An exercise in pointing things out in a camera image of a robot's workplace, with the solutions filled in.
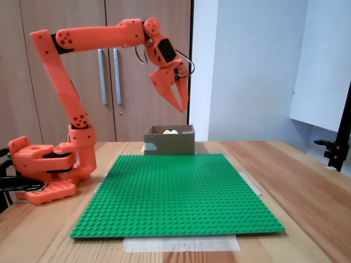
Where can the brown cardboard box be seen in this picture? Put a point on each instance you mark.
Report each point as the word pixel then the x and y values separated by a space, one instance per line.
pixel 170 143

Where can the wooden cabinet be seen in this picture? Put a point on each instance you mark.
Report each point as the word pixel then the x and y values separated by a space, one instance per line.
pixel 142 109

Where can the green studded baseplate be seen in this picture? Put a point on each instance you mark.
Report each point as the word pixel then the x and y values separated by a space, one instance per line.
pixel 164 205

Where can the masking tape strip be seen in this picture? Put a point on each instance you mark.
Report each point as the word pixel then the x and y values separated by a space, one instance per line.
pixel 96 189
pixel 251 185
pixel 164 245

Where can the white board panel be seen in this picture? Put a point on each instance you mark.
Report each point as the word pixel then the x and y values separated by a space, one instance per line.
pixel 321 68

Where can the black clamp stand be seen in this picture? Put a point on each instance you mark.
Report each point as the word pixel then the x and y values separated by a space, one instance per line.
pixel 334 156

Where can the black table clamp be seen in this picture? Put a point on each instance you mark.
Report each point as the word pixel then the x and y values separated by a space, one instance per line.
pixel 22 186

